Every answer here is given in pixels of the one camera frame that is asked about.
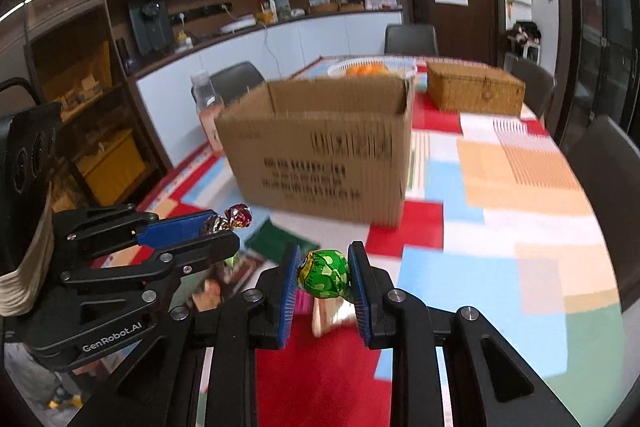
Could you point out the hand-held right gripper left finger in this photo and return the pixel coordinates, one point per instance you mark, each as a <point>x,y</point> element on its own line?
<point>289,292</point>

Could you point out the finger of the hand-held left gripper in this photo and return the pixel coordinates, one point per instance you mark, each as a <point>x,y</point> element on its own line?
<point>175,227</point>
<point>200,252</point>

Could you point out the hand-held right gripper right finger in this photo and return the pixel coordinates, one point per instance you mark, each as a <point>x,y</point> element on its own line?
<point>361,302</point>

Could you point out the green lollipop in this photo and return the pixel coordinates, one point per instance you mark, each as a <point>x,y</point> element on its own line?
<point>325,274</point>

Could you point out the red foil candy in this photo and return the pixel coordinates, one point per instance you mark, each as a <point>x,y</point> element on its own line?
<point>235,217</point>

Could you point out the brown cardboard box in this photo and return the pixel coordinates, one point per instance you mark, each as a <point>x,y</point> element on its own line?
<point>320,147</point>

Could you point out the colourful snack packet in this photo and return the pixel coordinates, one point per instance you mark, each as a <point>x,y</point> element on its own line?
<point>240,272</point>

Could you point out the wooden display cabinet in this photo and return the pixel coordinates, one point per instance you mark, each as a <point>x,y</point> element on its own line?
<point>90,107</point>

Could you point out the pink drink bottle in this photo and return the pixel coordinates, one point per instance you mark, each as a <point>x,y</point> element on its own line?
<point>205,92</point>

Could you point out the dark grey dining chair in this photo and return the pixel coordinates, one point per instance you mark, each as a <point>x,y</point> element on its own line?
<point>411,39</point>
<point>240,79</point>
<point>535,82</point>

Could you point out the colourful patchwork tablecloth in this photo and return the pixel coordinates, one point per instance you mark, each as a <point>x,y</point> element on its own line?
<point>500,217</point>

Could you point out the black countertop appliance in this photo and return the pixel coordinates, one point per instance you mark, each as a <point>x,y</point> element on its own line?
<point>150,27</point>

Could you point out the white flat round appliance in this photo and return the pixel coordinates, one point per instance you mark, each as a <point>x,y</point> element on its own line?
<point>237,25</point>

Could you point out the black power strip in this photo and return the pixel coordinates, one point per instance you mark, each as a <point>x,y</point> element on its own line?
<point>205,9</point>

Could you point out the white base cabinet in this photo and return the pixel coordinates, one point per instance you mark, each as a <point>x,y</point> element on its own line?
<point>310,42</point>

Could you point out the orange juice bottle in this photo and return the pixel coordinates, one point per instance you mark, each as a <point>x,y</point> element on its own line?
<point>266,13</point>

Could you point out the pile of orange fruits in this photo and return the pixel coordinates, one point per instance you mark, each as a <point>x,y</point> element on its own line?
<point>367,69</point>

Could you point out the white mesh fruit basket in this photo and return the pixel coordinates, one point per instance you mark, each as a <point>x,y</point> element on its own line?
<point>405,68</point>

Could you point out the lidded wicker basket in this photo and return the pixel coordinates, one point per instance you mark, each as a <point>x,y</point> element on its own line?
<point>475,89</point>

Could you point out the green carton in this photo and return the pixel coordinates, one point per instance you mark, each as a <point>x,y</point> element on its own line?
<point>281,6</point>

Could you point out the wicker tray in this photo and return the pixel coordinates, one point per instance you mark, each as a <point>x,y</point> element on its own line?
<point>324,5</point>

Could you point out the black storage box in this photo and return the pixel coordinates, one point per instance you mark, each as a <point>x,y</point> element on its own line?
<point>350,1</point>

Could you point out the white storage box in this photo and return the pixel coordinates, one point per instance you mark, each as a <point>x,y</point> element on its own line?
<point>381,0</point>

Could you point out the small white stool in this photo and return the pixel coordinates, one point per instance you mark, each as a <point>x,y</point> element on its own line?
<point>532,52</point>

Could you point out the black bag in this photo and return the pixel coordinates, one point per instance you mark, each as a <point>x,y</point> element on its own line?
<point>522,32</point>

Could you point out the dark glass door cabinet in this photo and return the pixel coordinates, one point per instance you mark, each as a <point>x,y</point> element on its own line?
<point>600,32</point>

